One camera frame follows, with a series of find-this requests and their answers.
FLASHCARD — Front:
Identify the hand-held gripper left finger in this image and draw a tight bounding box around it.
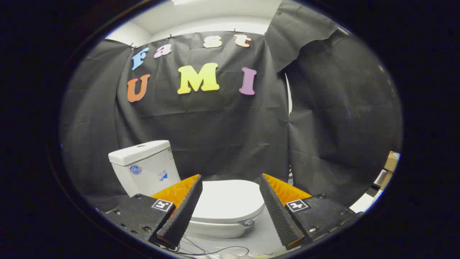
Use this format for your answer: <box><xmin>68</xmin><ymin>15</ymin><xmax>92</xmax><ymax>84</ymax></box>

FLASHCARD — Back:
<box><xmin>102</xmin><ymin>174</ymin><xmax>203</xmax><ymax>250</ymax></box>

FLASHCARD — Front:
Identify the thin black cable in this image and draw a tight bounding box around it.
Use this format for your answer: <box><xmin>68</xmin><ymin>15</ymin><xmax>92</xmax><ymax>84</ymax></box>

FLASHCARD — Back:
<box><xmin>157</xmin><ymin>236</ymin><xmax>250</xmax><ymax>257</ymax></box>

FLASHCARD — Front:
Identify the white toilet bowl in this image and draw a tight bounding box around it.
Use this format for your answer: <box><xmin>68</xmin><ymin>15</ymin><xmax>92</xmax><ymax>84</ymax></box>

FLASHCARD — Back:
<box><xmin>185</xmin><ymin>209</ymin><xmax>265</xmax><ymax>239</ymax></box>

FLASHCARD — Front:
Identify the brown cardboard box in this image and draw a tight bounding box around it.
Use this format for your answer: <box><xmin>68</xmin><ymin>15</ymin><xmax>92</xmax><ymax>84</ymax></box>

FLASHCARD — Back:
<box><xmin>383</xmin><ymin>151</ymin><xmax>400</xmax><ymax>173</ymax></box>

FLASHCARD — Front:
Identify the black backdrop cloth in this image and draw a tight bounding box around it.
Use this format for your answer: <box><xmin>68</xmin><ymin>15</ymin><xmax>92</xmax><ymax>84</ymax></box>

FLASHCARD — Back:
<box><xmin>60</xmin><ymin>0</ymin><xmax>403</xmax><ymax>213</ymax></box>

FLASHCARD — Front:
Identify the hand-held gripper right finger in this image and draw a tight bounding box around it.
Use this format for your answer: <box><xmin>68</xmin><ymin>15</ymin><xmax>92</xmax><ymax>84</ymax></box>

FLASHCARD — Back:
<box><xmin>259</xmin><ymin>173</ymin><xmax>363</xmax><ymax>250</ymax></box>

